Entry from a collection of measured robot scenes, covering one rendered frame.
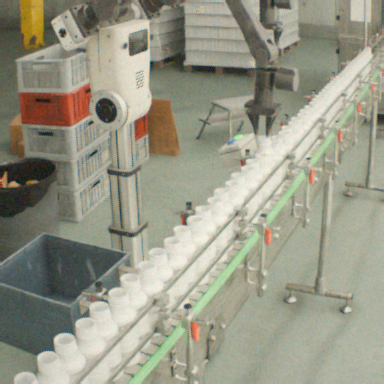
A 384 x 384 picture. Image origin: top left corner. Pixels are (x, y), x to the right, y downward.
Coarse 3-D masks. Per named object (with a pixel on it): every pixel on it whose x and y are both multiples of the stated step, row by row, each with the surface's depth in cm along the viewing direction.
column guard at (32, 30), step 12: (24, 0) 1072; (36, 0) 1076; (24, 12) 1081; (36, 12) 1083; (24, 24) 1091; (36, 24) 1090; (24, 36) 1101; (36, 36) 1099; (24, 48) 1108; (36, 48) 1103
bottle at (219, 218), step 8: (208, 200) 153; (216, 200) 155; (216, 208) 152; (216, 216) 152; (224, 216) 154; (216, 224) 152; (224, 232) 154; (216, 240) 154; (224, 240) 155; (216, 248) 155; (216, 256) 155; (224, 256) 157
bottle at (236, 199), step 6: (228, 186) 162; (234, 186) 161; (234, 192) 162; (234, 198) 162; (240, 198) 163; (234, 204) 162; (240, 204) 163; (234, 210) 162; (234, 222) 164; (234, 228) 164; (240, 228) 165; (234, 234) 165
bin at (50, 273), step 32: (32, 256) 180; (64, 256) 184; (96, 256) 178; (128, 256) 172; (0, 288) 157; (32, 288) 181; (64, 288) 189; (0, 320) 162; (32, 320) 156; (64, 320) 150; (32, 352) 161
